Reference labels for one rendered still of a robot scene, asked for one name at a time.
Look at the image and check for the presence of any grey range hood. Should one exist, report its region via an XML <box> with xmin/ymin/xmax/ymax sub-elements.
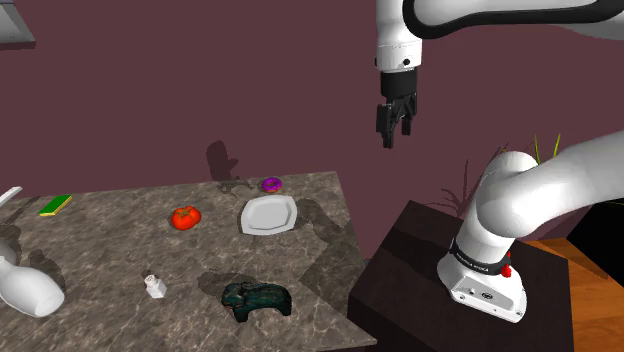
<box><xmin>0</xmin><ymin>0</ymin><xmax>37</xmax><ymax>50</ymax></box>

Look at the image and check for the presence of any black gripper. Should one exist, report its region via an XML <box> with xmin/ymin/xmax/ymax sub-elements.
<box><xmin>375</xmin><ymin>67</ymin><xmax>419</xmax><ymax>149</ymax></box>

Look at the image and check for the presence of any dark teal animal figure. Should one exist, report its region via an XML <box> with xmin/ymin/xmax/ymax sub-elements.
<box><xmin>221</xmin><ymin>281</ymin><xmax>293</xmax><ymax>323</ymax></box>

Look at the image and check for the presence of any green and yellow sponge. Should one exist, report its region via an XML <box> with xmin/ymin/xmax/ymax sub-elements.
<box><xmin>38</xmin><ymin>194</ymin><xmax>73</xmax><ymax>218</ymax></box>

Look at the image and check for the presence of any white vase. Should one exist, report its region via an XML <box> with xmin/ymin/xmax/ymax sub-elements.
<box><xmin>0</xmin><ymin>242</ymin><xmax>66</xmax><ymax>319</ymax></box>

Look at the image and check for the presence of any white flat bar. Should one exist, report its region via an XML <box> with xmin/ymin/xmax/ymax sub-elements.
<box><xmin>0</xmin><ymin>186</ymin><xmax>24</xmax><ymax>206</ymax></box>

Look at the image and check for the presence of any dark robot stand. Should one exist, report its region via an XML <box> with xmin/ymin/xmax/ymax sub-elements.
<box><xmin>347</xmin><ymin>199</ymin><xmax>575</xmax><ymax>352</ymax></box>

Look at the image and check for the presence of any red tomato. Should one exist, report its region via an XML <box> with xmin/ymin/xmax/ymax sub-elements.
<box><xmin>170</xmin><ymin>205</ymin><xmax>203</xmax><ymax>232</ymax></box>

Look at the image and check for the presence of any white plate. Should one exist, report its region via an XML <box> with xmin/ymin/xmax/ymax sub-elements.
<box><xmin>240</xmin><ymin>194</ymin><xmax>299</xmax><ymax>237</ymax></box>

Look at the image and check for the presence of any white salt shaker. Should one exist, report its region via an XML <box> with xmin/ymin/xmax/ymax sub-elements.
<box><xmin>142</xmin><ymin>272</ymin><xmax>168</xmax><ymax>300</ymax></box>

